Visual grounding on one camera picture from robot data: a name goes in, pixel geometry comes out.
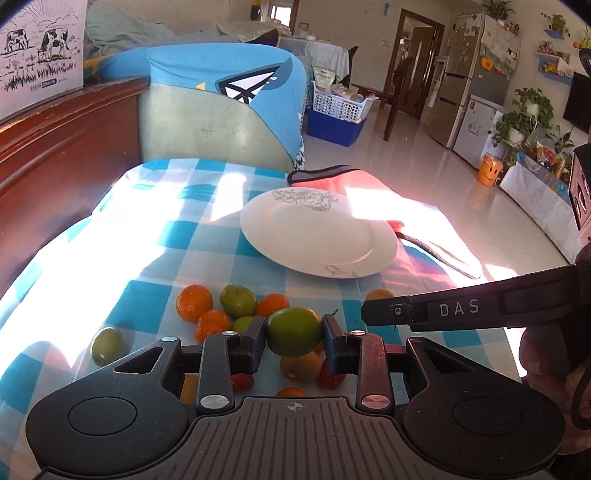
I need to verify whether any red cherry tomato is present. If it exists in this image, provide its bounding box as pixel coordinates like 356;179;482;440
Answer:
230;373;254;394
315;360;346;391

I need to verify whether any orange tangerine with stem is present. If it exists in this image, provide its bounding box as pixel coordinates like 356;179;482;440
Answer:
365;288;394;301

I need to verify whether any brown kiwi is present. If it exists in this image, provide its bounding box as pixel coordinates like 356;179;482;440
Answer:
280;351;322;383
180;373;198;405

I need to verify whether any small orange tangerine front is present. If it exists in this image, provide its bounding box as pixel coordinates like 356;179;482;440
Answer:
274;387;308;398

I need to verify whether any lone green fruit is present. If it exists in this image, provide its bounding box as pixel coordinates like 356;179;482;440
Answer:
90;327;126;367

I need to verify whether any person's right hand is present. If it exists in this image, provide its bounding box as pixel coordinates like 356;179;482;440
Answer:
519;325;590;455

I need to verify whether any blue checkered tablecloth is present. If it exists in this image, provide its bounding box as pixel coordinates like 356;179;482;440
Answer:
0;157;523;480

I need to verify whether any white ceramic plate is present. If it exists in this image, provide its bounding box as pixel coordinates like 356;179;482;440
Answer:
240;187;398;279

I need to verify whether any orange smiley face stool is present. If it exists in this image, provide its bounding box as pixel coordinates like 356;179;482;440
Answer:
477;154;504;187

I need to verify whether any small white fridge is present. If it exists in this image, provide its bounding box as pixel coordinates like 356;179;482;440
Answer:
453;95;507;169

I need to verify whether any potted green plant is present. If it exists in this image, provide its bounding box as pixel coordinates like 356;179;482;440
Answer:
493;87;554;168

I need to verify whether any blue storage bin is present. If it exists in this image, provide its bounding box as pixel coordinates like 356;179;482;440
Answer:
307;110;365;147

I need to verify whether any white plastic basket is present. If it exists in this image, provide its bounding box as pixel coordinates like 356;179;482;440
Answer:
312;83;377;124

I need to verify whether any dark wooden chair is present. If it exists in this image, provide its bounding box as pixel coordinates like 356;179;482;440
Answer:
355;57;414;142

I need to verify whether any blue and green cushion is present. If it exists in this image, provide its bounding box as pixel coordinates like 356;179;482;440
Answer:
95;43;308;173

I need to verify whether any dark red wooden headboard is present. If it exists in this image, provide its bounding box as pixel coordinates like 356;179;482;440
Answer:
1;77;149;291

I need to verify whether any silver refrigerator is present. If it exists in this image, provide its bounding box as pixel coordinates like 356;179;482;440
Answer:
428;12;520;149

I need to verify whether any skim milk carton box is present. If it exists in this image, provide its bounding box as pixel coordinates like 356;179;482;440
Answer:
1;0;88;120

